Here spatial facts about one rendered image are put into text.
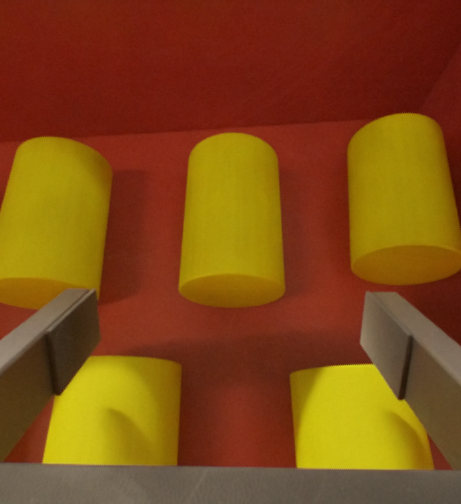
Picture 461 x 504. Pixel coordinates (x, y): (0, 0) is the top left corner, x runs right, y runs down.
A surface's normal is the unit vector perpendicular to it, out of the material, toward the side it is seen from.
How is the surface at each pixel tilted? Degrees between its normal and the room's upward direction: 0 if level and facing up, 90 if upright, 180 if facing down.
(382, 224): 43
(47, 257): 28
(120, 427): 21
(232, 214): 2
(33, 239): 13
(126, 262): 0
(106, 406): 5
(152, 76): 90
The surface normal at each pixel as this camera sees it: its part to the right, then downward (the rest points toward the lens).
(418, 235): -0.18, -0.44
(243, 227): 0.22, -0.41
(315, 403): -0.78, -0.26
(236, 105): 0.07, 0.90
